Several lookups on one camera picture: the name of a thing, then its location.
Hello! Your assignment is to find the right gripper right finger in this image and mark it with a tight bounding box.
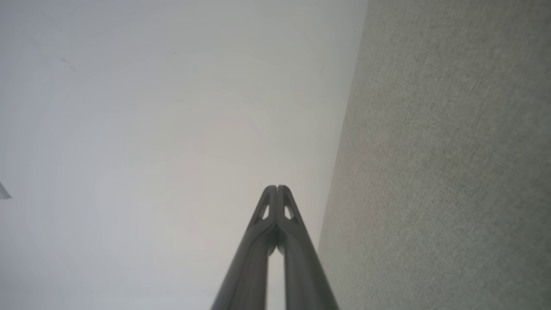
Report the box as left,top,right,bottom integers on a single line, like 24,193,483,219
278,185,340,310

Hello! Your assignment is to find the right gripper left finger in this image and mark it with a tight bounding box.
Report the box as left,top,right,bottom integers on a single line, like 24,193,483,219
210,185,279,310

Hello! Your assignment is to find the grey fabric sofa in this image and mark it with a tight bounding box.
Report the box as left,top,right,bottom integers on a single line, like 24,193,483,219
317,0,551,310

